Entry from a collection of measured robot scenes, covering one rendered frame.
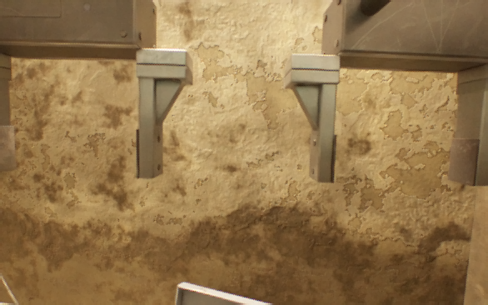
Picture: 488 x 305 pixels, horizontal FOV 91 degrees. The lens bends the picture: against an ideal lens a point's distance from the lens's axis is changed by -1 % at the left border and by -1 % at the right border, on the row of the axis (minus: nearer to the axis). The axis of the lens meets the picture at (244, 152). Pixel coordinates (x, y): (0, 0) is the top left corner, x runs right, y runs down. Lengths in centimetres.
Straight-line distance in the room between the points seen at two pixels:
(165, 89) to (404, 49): 19
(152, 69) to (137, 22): 3
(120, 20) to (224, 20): 64
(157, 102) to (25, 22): 11
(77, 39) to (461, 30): 29
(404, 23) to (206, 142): 64
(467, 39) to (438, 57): 2
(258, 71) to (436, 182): 60
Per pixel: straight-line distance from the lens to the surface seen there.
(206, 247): 87
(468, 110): 29
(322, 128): 21
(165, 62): 21
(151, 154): 21
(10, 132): 30
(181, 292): 71
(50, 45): 25
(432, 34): 25
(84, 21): 23
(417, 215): 88
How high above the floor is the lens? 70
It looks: 5 degrees down
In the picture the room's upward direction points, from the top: 2 degrees clockwise
